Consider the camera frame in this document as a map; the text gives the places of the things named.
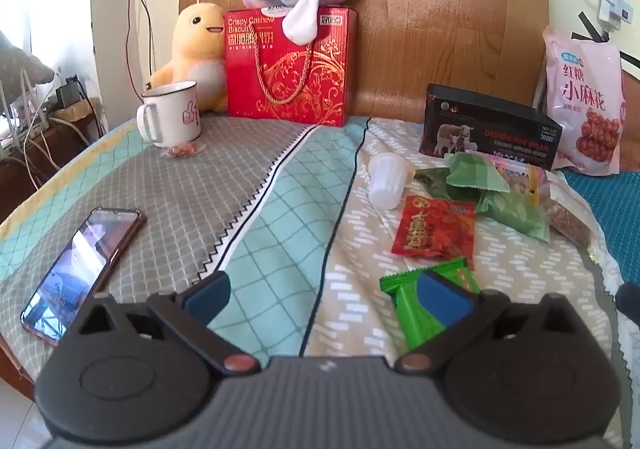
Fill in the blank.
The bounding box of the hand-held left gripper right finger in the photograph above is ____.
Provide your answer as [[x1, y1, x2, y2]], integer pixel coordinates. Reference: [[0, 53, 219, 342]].
[[395, 271, 596, 375]]

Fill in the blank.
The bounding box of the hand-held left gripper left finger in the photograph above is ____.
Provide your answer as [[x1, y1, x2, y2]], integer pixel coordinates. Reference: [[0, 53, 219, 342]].
[[65, 271, 263, 376]]

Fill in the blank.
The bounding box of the bright green snack packet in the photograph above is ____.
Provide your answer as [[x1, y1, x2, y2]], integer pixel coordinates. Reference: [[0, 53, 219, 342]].
[[380, 259, 482, 351]]

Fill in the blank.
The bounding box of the red snack packet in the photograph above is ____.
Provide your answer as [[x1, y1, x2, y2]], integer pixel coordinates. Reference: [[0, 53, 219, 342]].
[[391, 196, 476, 257]]

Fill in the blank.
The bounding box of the pale green snack packet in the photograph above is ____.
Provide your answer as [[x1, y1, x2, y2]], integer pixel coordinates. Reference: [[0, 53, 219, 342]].
[[444, 152, 510, 193], [475, 189, 551, 243]]

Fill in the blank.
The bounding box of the clear grain snack packet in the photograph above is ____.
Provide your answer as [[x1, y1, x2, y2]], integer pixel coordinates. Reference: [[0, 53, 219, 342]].
[[542, 172, 601, 250], [500, 164, 543, 205]]

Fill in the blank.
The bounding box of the dark green snack packet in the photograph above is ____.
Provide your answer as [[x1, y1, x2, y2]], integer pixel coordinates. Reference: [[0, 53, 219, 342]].
[[414, 166, 452, 200]]

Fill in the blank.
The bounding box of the black sheep print box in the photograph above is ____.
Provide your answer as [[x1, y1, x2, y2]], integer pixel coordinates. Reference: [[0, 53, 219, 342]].
[[419, 84, 563, 172]]

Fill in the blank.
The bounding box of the teal patterned mat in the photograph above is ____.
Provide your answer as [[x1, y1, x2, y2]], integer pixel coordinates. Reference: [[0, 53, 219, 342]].
[[562, 169, 640, 290]]

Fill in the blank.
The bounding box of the patterned bed sheet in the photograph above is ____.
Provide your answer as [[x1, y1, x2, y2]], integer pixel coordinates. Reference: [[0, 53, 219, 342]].
[[0, 116, 626, 380]]

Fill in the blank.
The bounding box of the white plastic cup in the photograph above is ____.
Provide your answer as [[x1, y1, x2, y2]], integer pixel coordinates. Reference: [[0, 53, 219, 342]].
[[368, 152, 406, 211]]

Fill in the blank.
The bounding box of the smartphone with red case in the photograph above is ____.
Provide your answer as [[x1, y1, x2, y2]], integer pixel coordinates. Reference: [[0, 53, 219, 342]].
[[21, 208, 147, 346]]

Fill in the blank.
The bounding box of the small wrapped candy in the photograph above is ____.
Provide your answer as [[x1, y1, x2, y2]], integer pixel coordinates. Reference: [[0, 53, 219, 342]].
[[161, 144, 200, 160]]

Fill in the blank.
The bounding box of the white enamel mug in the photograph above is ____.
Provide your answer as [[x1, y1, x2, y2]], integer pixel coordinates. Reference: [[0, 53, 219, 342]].
[[136, 80, 202, 148]]

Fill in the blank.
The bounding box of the pink snack bag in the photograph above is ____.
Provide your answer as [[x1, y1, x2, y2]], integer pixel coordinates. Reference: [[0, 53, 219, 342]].
[[532, 26, 628, 176]]

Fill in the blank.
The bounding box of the wooden bedside cabinet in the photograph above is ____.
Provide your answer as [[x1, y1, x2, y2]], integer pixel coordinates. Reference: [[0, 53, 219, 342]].
[[0, 99, 108, 225]]

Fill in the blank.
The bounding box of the black tape strip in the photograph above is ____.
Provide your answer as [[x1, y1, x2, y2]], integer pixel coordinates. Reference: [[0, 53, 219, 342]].
[[580, 12, 608, 42], [617, 49, 640, 75]]

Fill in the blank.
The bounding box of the black power adapter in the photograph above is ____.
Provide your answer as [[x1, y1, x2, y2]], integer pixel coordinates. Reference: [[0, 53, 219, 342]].
[[55, 84, 83, 107]]

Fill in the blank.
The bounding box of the yellow duck plush toy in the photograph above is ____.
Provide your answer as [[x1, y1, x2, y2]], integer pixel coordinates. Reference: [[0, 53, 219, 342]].
[[150, 3, 230, 114]]

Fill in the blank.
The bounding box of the wood grain board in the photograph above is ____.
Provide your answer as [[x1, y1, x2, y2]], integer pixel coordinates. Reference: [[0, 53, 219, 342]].
[[177, 0, 551, 122]]

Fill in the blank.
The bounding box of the grey patterned pillow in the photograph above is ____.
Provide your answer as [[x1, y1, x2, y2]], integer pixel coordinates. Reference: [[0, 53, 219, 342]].
[[0, 29, 56, 95]]

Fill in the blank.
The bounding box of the red gift box with handle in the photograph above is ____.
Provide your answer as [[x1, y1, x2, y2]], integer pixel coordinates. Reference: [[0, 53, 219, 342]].
[[224, 6, 358, 128]]

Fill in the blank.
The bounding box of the white switch adapter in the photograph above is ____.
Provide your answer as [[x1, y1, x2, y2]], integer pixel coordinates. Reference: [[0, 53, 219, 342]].
[[600, 0, 640, 30]]

